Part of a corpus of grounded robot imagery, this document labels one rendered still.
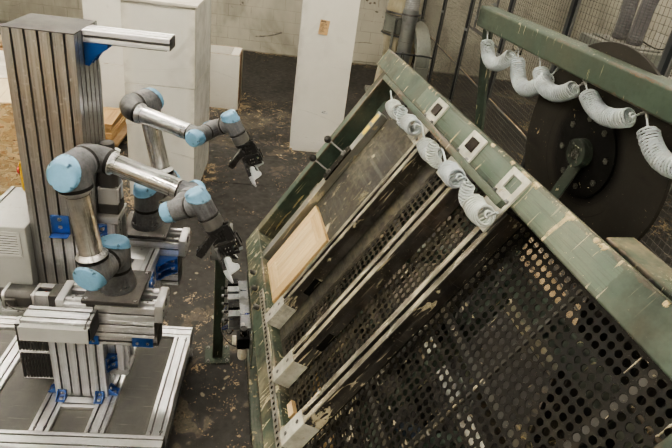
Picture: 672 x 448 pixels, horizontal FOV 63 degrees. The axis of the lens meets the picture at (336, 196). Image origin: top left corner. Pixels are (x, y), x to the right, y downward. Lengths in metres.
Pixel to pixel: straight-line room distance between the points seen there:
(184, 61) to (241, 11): 5.91
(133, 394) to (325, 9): 4.19
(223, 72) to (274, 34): 3.27
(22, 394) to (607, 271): 2.77
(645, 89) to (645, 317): 0.90
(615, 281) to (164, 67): 3.96
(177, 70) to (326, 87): 2.02
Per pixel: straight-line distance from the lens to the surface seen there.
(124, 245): 2.32
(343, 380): 1.85
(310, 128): 6.30
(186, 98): 4.73
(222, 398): 3.39
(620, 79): 2.04
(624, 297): 1.28
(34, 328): 2.49
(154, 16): 4.62
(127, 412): 3.09
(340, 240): 2.23
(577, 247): 1.39
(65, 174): 2.05
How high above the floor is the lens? 2.53
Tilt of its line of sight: 27 degrees down
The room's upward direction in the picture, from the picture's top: 8 degrees clockwise
